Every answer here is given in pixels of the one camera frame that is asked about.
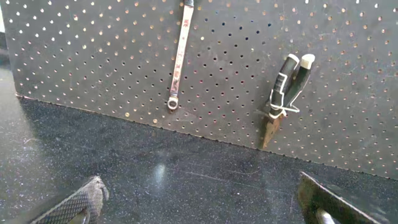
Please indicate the black and white pliers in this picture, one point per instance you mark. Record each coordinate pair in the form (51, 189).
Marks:
(281, 93)

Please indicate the black pegboard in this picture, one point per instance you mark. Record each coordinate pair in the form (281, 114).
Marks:
(93, 56)

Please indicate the wrench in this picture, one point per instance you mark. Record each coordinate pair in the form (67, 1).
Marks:
(181, 49)

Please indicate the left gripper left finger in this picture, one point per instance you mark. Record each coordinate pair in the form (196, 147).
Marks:
(82, 202)

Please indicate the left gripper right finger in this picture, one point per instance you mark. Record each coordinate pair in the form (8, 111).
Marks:
(323, 202)

